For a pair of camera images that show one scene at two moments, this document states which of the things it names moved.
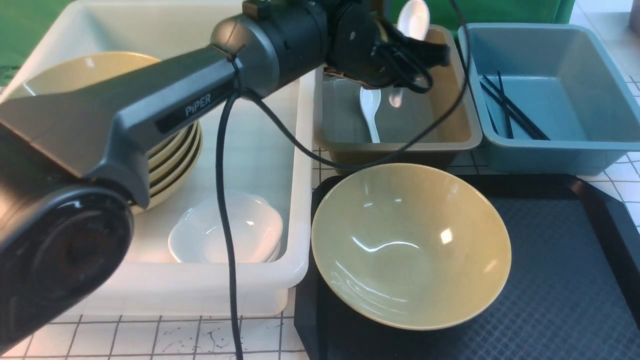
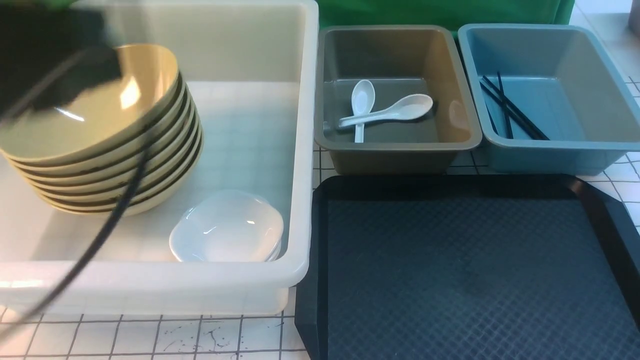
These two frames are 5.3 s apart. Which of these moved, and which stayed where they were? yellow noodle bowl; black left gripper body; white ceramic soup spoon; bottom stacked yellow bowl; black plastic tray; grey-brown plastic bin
Moved: black left gripper body; white ceramic soup spoon; yellow noodle bowl
Stayed: bottom stacked yellow bowl; grey-brown plastic bin; black plastic tray
